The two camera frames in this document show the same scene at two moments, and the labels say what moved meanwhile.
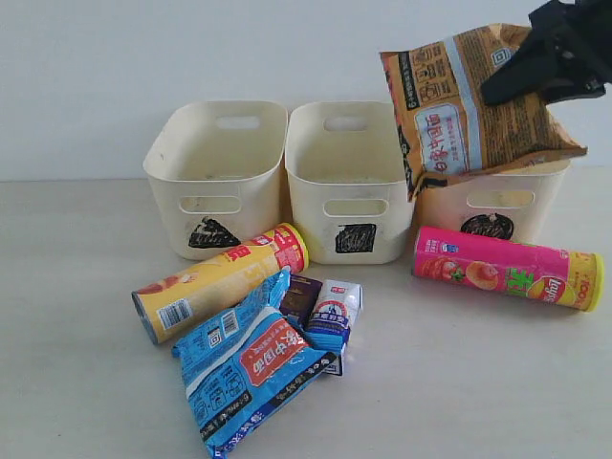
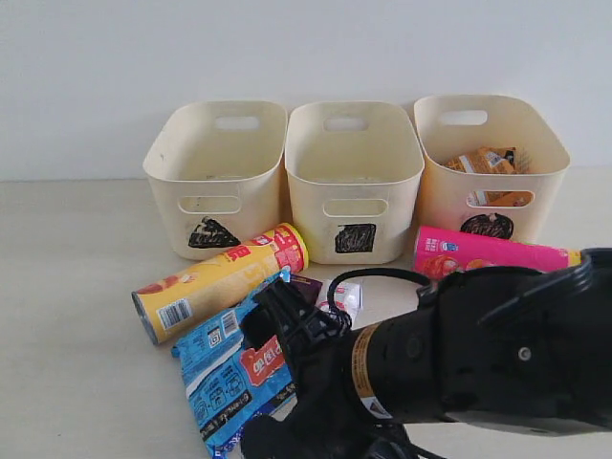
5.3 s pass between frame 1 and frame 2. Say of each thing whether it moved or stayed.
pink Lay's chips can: stayed
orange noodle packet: moved
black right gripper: moved
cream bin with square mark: stayed
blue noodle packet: stayed
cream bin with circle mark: stayed
